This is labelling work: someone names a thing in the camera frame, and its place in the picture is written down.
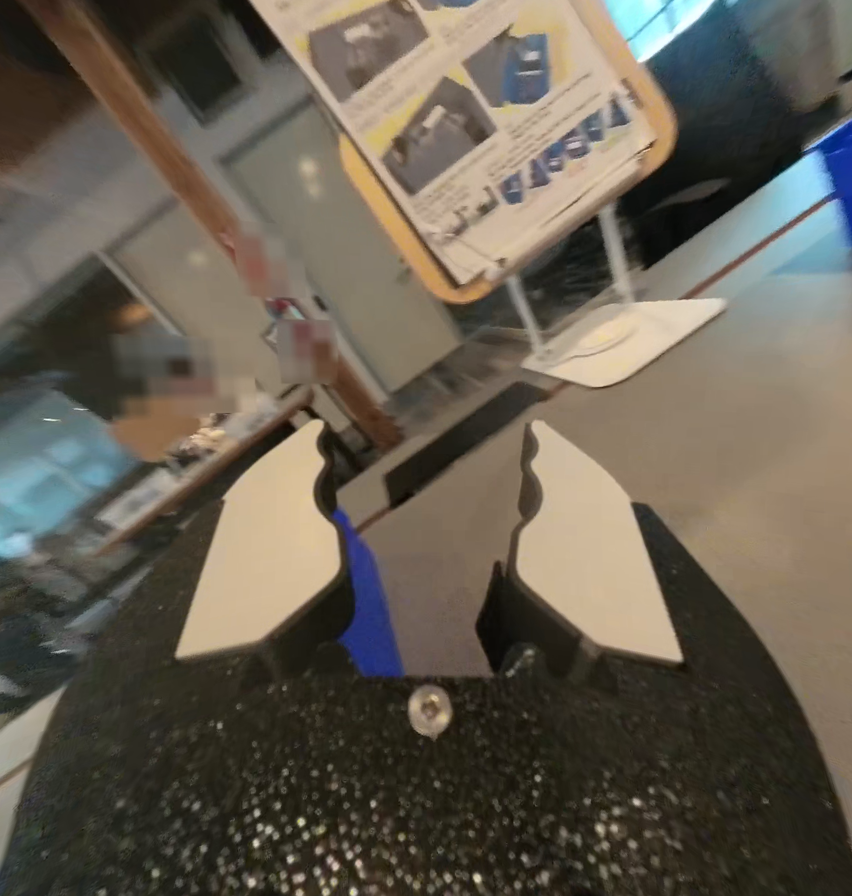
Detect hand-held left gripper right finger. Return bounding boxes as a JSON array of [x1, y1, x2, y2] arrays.
[[475, 419, 683, 679]]

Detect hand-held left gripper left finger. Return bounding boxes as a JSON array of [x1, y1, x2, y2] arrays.
[[176, 419, 359, 679]]

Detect wooden background table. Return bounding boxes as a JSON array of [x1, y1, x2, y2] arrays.
[[97, 392, 315, 554]]

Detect black rectangular desk pad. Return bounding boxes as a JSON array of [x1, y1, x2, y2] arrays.
[[384, 381, 549, 506]]

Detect white board stand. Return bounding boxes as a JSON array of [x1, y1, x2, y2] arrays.
[[503, 203, 729, 389]]

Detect grey door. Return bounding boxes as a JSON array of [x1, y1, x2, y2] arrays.
[[219, 98, 462, 393]]

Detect black office chair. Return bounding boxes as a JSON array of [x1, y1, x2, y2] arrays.
[[622, 0, 840, 267]]

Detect wooden instruction board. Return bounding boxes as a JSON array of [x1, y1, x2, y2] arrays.
[[247, 0, 679, 305]]

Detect wooden post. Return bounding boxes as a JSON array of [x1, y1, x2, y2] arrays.
[[20, 0, 406, 449]]

